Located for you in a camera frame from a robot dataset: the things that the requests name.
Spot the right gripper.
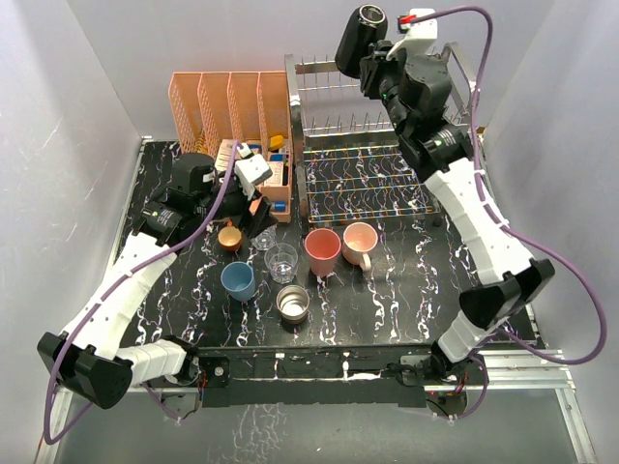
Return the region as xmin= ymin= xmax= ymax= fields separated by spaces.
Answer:
xmin=362 ymin=42 xmax=418 ymax=139

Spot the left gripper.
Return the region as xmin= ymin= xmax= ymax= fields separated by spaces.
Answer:
xmin=195 ymin=172 xmax=278 ymax=237

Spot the clear faceted glass cup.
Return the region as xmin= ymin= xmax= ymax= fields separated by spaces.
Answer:
xmin=251 ymin=225 xmax=277 ymax=251

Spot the small orange ceramic mug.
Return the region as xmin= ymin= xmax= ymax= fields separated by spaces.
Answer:
xmin=218 ymin=225 xmax=243 ymax=252

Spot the black ceramic mug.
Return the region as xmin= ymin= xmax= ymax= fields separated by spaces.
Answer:
xmin=335 ymin=4 xmax=388 ymax=79

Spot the blue plastic tumbler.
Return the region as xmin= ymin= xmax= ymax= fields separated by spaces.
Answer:
xmin=221 ymin=261 xmax=256 ymax=303

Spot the pink plastic tumbler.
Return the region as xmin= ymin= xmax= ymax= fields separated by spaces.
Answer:
xmin=304 ymin=228 xmax=341 ymax=277

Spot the brown and cream cup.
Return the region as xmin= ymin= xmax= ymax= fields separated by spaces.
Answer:
xmin=276 ymin=285 xmax=310 ymax=324

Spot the pink textured mug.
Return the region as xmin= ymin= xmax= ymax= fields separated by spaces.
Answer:
xmin=342 ymin=222 xmax=378 ymax=272

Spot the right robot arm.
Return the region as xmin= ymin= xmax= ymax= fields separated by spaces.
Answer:
xmin=360 ymin=40 xmax=554 ymax=384

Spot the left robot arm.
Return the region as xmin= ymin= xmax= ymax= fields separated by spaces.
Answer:
xmin=37 ymin=153 xmax=277 ymax=409

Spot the steel two-tier dish rack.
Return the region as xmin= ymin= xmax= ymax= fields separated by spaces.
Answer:
xmin=282 ymin=41 xmax=483 ymax=228

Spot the white red-print box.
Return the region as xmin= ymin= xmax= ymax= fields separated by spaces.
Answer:
xmin=264 ymin=161 xmax=284 ymax=187

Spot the white barcode card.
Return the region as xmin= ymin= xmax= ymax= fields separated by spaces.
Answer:
xmin=215 ymin=139 xmax=239 ymax=172

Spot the yellow eraser block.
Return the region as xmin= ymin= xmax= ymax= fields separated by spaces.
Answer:
xmin=269 ymin=135 xmax=284 ymax=152

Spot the peach plastic desk organizer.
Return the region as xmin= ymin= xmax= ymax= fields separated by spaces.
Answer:
xmin=168 ymin=71 xmax=294 ymax=222

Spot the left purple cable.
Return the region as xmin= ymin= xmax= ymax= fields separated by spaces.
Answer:
xmin=43 ymin=139 xmax=252 ymax=445

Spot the purple cable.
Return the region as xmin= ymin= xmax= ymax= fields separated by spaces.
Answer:
xmin=43 ymin=139 xmax=252 ymax=445
xmin=410 ymin=5 xmax=608 ymax=421

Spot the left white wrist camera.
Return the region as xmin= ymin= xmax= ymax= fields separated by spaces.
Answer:
xmin=234 ymin=154 xmax=273 ymax=200

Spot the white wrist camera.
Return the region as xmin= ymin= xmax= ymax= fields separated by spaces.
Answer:
xmin=386 ymin=8 xmax=438 ymax=61
xmin=234 ymin=154 xmax=273 ymax=200

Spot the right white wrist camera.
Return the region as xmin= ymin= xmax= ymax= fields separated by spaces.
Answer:
xmin=386 ymin=8 xmax=438 ymax=61

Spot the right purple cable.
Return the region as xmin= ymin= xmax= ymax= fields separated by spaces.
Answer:
xmin=410 ymin=5 xmax=608 ymax=421

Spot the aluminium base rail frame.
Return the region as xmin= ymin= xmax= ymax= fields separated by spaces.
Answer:
xmin=50 ymin=345 xmax=597 ymax=463

